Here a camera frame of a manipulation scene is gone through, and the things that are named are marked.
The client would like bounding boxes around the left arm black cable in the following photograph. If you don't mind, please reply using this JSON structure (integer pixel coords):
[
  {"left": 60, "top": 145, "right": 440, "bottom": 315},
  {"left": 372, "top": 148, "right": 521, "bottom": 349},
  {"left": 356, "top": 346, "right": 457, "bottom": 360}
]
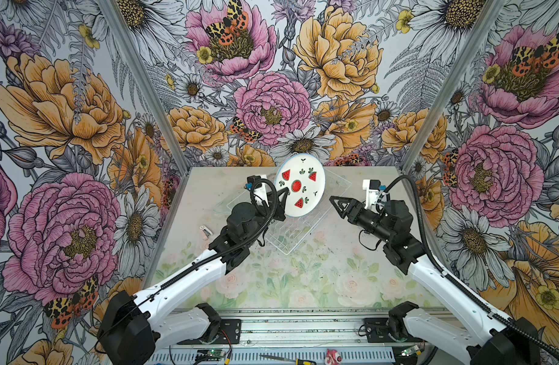
[{"left": 101, "top": 177, "right": 279, "bottom": 329}]

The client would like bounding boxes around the green circuit board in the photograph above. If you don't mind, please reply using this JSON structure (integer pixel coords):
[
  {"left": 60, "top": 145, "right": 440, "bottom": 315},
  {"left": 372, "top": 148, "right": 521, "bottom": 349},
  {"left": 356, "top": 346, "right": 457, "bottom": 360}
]
[{"left": 194, "top": 349, "right": 232, "bottom": 362}]

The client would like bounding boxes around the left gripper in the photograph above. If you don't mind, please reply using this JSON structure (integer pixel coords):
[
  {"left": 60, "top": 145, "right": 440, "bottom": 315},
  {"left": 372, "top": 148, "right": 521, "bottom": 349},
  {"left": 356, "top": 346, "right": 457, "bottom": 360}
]
[{"left": 244, "top": 186, "right": 289, "bottom": 245}]

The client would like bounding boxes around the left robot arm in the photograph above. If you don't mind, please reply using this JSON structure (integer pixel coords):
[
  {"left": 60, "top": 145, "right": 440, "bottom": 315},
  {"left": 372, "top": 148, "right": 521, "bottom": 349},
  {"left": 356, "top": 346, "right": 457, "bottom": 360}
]
[{"left": 97, "top": 176, "right": 290, "bottom": 364}]

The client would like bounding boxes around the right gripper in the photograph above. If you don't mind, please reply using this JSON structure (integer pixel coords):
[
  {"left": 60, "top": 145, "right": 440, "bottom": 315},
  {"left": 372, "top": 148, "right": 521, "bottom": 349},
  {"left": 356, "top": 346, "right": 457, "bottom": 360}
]
[{"left": 329, "top": 196, "right": 394, "bottom": 243}]

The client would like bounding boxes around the pink white small object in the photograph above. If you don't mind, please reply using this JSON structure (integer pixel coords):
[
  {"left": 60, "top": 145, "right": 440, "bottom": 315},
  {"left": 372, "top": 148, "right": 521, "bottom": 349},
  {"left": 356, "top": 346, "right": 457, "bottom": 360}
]
[{"left": 324, "top": 349, "right": 343, "bottom": 365}]

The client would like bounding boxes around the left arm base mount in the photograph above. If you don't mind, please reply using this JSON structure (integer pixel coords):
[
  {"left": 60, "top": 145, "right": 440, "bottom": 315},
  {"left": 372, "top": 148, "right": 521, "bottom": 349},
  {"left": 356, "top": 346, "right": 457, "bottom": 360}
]
[{"left": 179, "top": 319, "right": 242, "bottom": 345}]

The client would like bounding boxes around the white wire dish rack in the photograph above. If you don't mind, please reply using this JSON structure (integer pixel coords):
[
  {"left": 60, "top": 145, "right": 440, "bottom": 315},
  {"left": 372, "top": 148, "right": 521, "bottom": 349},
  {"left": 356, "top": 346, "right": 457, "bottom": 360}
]
[{"left": 226, "top": 167, "right": 352, "bottom": 256}]

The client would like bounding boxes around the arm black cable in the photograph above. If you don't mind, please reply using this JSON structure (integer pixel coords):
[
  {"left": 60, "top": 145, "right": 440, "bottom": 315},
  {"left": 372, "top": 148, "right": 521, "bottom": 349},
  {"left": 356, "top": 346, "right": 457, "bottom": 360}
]
[
  {"left": 381, "top": 174, "right": 559, "bottom": 365},
  {"left": 101, "top": 177, "right": 279, "bottom": 329}
]

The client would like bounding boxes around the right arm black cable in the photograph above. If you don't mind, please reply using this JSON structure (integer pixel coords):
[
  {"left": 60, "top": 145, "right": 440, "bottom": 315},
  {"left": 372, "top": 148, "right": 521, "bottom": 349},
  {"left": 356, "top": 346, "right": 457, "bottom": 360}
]
[{"left": 381, "top": 174, "right": 559, "bottom": 365}]

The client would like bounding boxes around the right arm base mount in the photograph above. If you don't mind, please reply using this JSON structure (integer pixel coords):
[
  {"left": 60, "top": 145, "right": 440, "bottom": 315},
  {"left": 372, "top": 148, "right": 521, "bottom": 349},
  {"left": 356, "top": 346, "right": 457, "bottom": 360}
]
[{"left": 357, "top": 317, "right": 422, "bottom": 344}]

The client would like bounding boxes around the blue rimmed watermelon plate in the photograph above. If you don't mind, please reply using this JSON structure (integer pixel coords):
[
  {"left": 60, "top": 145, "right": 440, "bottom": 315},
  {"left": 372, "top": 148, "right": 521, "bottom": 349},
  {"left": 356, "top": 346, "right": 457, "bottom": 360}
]
[{"left": 275, "top": 154, "right": 326, "bottom": 217}]

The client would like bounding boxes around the small pink metal clip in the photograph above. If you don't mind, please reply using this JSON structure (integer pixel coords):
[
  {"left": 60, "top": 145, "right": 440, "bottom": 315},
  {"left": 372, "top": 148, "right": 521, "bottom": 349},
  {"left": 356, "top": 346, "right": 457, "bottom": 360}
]
[{"left": 199, "top": 225, "right": 212, "bottom": 240}]

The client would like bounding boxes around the yellow handled screwdriver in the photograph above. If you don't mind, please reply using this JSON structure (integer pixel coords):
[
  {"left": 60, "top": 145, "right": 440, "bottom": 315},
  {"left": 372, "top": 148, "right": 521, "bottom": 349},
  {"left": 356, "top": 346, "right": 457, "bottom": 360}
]
[{"left": 261, "top": 354, "right": 317, "bottom": 365}]

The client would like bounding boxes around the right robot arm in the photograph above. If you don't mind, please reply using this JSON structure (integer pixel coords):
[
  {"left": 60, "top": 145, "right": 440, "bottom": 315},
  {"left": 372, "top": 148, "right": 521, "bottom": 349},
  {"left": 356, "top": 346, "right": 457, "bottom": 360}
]
[{"left": 330, "top": 175, "right": 559, "bottom": 364}]

